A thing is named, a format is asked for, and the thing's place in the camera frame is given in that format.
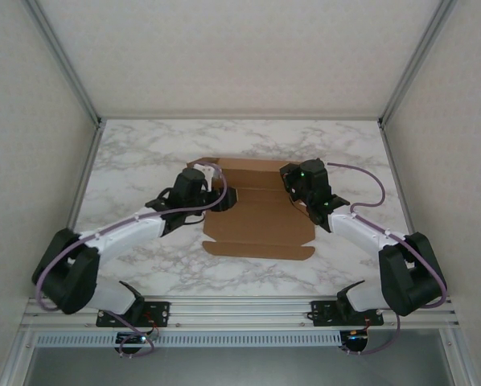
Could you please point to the brown cardboard box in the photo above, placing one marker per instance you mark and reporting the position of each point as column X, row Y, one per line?
column 256, row 225

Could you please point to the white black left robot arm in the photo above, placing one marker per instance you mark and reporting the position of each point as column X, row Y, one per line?
column 71, row 281

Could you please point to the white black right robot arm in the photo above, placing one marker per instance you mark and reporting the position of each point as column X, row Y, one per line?
column 401, row 277

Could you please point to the left controller board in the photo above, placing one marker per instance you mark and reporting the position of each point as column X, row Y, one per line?
column 130, row 339

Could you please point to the controller board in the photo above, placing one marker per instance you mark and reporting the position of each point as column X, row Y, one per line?
column 130, row 339
column 357, row 339

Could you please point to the right controller board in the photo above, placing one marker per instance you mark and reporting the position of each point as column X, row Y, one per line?
column 357, row 339

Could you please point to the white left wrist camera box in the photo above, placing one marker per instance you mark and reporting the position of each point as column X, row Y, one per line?
column 208, row 169

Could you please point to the aluminium back rail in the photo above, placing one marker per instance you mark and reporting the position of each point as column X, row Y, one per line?
column 240, row 117

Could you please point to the aluminium side rail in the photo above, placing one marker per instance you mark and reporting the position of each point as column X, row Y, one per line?
column 88, row 161
column 392, row 161

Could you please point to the aluminium front rail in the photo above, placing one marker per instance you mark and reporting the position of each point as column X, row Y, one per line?
column 240, row 313

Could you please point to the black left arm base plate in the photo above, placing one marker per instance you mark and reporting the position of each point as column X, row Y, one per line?
column 156, row 307

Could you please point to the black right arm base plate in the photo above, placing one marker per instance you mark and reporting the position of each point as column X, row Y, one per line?
column 321, row 313

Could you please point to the aluminium frame post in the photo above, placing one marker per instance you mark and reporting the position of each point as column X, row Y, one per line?
column 414, row 64
column 66, row 64

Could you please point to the aluminium lower frame leg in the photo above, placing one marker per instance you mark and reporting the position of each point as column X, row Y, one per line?
column 457, row 358
column 17, row 362

